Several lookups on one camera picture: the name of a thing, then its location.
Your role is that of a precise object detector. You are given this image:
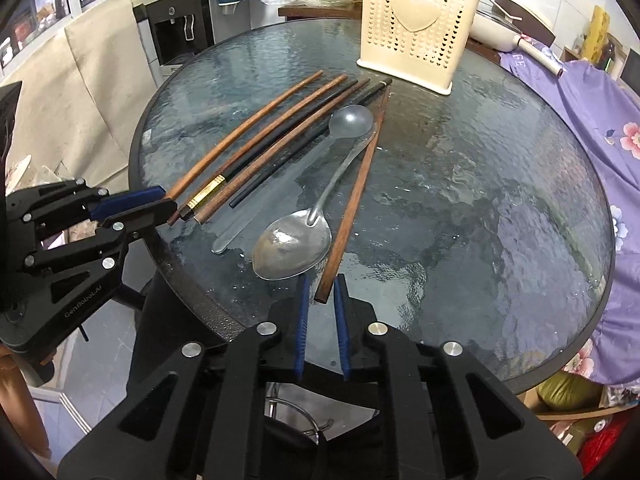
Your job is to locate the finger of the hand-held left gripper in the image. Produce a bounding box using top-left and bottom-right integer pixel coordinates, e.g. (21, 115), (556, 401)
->
(25, 201), (179, 275)
(22, 180), (167, 227)

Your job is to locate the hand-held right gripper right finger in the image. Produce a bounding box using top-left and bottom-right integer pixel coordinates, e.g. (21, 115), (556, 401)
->
(334, 275), (583, 480)

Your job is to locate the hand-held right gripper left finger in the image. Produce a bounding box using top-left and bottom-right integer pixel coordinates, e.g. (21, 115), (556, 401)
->
(59, 275), (313, 480)

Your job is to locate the black chopstick gold band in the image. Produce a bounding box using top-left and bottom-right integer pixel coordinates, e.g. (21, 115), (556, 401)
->
(229, 80), (391, 208)
(180, 79), (361, 222)

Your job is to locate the metal spoon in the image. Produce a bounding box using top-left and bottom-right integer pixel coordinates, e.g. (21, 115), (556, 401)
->
(251, 127), (378, 281)

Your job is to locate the brown wooden chopstick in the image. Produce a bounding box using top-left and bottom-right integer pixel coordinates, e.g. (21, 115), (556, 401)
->
(314, 89), (392, 305)
(169, 74), (349, 225)
(194, 78), (372, 225)
(167, 70), (325, 202)

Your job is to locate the clear plastic spoon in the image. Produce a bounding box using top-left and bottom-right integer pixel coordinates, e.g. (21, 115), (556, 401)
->
(211, 105), (375, 255)

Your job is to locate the cream plastic utensil holder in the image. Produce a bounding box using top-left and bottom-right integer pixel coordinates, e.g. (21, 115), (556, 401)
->
(356, 0), (485, 96)

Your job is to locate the person's left forearm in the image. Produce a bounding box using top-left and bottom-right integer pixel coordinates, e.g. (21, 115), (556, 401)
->
(0, 342), (53, 461)

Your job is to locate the beige cloth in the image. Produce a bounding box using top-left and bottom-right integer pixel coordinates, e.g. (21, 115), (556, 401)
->
(0, 0), (166, 197)

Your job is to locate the round glass table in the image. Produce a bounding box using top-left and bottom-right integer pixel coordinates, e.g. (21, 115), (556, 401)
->
(120, 17), (615, 443)

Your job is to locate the grey water dispenser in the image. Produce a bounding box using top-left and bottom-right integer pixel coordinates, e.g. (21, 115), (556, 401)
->
(135, 0), (217, 68)

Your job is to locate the round wooden rim basket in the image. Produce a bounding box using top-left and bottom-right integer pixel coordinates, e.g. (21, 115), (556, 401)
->
(520, 390), (632, 423)

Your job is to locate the wooden counter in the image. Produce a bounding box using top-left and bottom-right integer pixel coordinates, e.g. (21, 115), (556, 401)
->
(277, 2), (501, 64)

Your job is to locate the purple floral cloth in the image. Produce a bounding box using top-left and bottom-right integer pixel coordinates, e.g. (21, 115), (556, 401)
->
(500, 45), (640, 392)

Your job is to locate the cream pan with glass lid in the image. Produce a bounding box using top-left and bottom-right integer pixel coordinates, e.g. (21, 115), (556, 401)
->
(470, 4), (567, 79)

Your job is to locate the brown and white rice cooker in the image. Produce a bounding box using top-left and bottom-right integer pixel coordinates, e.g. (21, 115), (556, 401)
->
(492, 0), (557, 47)

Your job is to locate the white microwave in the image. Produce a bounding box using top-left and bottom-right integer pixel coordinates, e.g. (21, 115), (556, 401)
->
(619, 50), (640, 92)

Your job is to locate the yellow wrap roll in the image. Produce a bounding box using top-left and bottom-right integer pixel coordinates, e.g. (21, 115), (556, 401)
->
(585, 6), (611, 61)

